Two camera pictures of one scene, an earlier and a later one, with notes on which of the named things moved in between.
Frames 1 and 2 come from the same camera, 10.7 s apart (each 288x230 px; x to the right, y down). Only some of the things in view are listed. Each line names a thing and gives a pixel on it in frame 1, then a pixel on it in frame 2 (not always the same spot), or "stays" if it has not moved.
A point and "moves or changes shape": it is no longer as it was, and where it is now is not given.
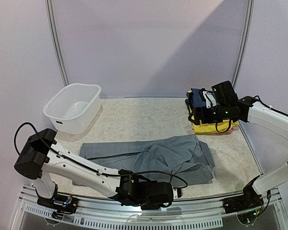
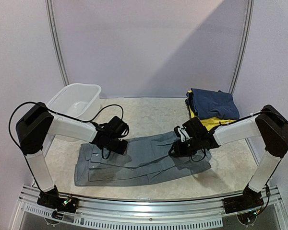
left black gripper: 158,207 -> 121,150
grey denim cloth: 184,157 moves or changes shape
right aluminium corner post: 245,39 stays
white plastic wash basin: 74,109 stays
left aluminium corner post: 49,12 stays
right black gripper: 197,112 -> 176,148
